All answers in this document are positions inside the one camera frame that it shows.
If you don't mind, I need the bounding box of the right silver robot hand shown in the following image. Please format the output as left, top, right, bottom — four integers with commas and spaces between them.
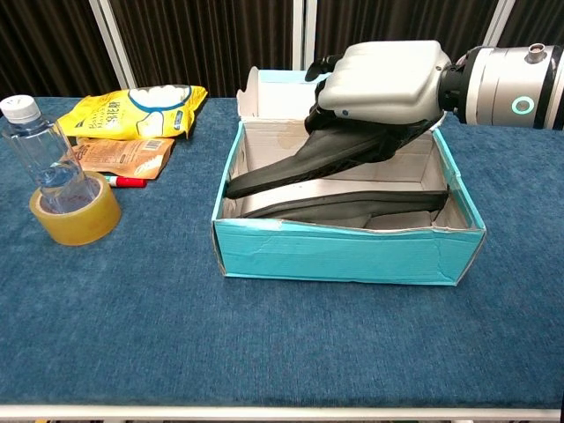
304, 40, 455, 133

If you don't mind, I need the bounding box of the black rubber slipper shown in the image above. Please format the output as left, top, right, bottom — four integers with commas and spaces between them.
240, 178, 450, 230
225, 112, 442, 199

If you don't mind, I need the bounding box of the light blue shoe box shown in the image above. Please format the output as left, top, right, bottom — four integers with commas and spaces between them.
211, 65, 487, 286

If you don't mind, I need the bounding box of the brown snack pouch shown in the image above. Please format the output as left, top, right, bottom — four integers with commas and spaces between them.
71, 137, 176, 181

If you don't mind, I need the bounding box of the red marker pen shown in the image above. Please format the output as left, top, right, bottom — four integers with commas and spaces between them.
103, 174, 148, 189

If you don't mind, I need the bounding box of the yellow snack bag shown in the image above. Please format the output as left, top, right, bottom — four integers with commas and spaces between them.
57, 84, 208, 141

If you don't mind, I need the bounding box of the clear packing tape roll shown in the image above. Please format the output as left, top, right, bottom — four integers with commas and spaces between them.
28, 170, 122, 247

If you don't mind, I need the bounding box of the clear plastic water bottle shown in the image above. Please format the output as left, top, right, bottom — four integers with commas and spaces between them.
0, 94, 101, 216

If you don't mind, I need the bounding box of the dark blue tablecloth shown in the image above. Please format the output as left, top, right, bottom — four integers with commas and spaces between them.
0, 96, 564, 409

